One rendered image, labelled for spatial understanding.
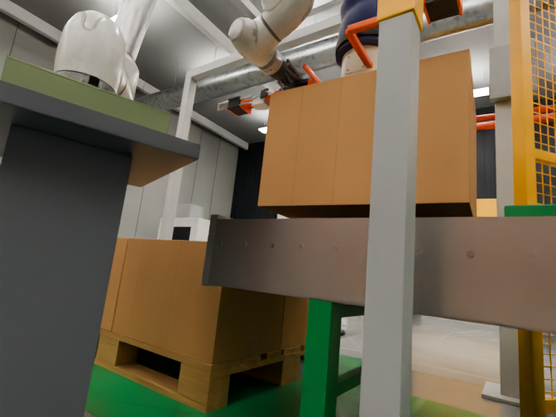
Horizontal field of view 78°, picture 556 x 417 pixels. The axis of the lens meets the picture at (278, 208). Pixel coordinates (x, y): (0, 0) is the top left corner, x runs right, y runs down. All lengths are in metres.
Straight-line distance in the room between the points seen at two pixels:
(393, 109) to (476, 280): 0.34
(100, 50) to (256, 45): 0.45
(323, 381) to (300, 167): 0.59
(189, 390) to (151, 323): 0.31
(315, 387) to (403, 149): 0.53
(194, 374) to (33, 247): 0.66
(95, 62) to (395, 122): 0.77
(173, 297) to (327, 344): 0.73
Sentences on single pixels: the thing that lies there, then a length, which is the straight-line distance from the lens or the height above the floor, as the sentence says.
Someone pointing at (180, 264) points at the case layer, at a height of 0.45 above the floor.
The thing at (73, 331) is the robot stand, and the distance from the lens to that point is 0.93.
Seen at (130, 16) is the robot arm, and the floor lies 1.26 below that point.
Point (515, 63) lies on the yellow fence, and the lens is 1.73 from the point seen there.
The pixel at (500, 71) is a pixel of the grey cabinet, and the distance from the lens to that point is 2.28.
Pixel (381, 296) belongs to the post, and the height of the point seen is 0.44.
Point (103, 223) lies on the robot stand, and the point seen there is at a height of 0.53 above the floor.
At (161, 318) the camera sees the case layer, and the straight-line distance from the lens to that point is 1.42.
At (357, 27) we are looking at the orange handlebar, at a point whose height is 1.18.
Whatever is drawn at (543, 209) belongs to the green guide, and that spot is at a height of 0.63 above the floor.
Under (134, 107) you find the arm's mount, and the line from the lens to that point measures 0.98.
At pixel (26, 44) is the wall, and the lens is 11.94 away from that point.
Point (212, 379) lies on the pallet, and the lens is 1.26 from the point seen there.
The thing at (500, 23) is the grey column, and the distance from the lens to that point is 2.50.
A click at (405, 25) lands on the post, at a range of 0.72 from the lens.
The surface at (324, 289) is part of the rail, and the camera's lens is 0.81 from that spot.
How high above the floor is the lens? 0.45
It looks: 11 degrees up
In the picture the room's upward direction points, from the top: 6 degrees clockwise
